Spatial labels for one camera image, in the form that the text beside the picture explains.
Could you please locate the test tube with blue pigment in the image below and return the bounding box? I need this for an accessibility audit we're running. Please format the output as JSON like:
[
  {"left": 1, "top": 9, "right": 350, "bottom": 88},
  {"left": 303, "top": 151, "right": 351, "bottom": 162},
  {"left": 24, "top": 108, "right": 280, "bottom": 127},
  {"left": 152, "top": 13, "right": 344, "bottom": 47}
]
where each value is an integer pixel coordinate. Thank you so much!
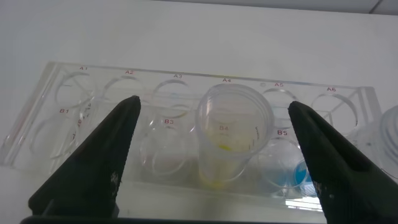
[{"left": 292, "top": 104, "right": 398, "bottom": 200}]

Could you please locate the test tube with yellow pigment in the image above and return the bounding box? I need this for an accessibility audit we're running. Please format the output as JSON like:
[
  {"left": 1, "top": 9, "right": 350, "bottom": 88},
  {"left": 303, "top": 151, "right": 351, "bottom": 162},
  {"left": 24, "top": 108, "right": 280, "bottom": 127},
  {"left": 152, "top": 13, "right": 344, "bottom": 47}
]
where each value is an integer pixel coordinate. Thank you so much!
[{"left": 194, "top": 82, "right": 275, "bottom": 190}]

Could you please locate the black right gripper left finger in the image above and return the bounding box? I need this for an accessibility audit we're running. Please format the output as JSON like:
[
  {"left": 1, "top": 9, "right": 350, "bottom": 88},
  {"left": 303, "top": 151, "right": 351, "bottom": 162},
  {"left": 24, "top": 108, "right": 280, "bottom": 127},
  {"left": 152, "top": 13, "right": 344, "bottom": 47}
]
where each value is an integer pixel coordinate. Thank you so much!
[{"left": 28, "top": 95, "right": 141, "bottom": 218}]

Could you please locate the clear acrylic test tube rack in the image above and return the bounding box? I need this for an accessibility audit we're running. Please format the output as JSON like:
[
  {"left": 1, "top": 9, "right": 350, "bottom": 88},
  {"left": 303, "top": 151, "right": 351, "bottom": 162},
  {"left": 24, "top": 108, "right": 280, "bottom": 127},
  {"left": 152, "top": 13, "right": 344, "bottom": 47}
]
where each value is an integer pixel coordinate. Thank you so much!
[{"left": 0, "top": 60, "right": 384, "bottom": 208}]

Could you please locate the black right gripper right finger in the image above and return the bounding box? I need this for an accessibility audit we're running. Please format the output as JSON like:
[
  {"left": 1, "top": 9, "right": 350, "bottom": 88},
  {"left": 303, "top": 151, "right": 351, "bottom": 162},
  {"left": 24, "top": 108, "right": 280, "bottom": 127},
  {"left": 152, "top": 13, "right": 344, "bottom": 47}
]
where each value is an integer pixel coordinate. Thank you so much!
[{"left": 288, "top": 100, "right": 398, "bottom": 224}]

